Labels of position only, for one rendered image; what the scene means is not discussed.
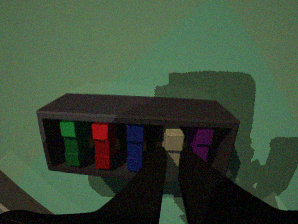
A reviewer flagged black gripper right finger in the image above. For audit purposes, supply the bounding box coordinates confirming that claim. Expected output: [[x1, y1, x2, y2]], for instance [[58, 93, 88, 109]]
[[178, 147, 298, 224]]

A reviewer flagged tan shallow rectangular tray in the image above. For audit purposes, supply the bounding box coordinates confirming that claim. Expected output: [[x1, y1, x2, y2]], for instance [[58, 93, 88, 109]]
[[0, 171, 53, 214]]

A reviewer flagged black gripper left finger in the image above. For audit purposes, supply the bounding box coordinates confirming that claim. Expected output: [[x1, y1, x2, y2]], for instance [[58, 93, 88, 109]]
[[0, 147, 168, 224]]

